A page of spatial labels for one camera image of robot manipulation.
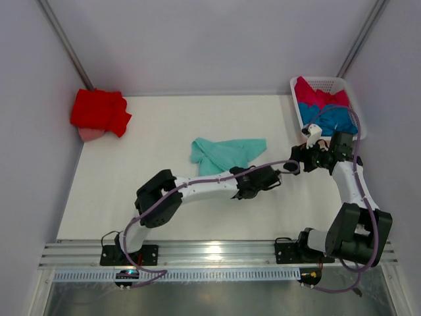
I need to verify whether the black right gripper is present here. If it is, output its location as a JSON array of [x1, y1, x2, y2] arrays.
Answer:
[[282, 138, 328, 175]]

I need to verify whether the teal t shirt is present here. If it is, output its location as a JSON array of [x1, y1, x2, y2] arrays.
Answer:
[[190, 138, 267, 176]]

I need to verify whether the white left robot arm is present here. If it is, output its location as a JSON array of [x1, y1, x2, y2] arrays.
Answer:
[[114, 166, 282, 265]]

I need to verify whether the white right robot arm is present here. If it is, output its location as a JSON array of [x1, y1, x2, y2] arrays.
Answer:
[[284, 124, 393, 270]]

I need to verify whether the blue t shirt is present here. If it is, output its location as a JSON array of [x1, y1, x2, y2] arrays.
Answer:
[[298, 103, 358, 137]]

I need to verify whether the magenta t shirt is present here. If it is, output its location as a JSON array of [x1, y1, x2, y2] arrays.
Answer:
[[294, 76, 349, 110]]

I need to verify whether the white plastic basket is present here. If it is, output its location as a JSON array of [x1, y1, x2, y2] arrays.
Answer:
[[289, 76, 366, 140]]

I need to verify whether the pink folded t shirt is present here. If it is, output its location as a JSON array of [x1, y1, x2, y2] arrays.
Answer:
[[78, 128, 105, 142]]

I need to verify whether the red folded t shirt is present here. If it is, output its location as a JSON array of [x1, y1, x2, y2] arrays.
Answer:
[[70, 89, 132, 138]]

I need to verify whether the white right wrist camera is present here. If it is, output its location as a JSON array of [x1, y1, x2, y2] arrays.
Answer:
[[301, 124, 322, 149]]

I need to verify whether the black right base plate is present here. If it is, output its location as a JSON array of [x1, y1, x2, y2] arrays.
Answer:
[[274, 238, 335, 265]]

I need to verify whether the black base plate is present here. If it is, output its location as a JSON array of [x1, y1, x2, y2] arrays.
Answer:
[[274, 238, 335, 265], [99, 244, 159, 267]]

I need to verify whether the aluminium mounting rail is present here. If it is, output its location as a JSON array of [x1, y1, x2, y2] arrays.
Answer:
[[37, 239, 399, 270]]

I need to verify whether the white slotted cable duct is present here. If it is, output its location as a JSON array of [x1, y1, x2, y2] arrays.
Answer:
[[52, 267, 301, 282]]

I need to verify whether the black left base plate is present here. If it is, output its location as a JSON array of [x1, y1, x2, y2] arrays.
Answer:
[[99, 244, 159, 267]]

